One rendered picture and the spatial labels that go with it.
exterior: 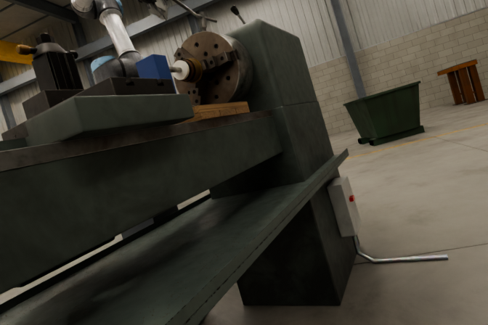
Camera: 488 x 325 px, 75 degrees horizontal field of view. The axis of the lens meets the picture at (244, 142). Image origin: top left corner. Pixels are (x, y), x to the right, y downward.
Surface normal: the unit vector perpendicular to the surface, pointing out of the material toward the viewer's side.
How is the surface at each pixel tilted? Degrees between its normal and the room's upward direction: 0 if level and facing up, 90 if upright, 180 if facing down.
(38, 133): 90
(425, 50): 90
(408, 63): 90
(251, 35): 90
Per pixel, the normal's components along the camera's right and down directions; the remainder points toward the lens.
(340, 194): -0.45, 0.14
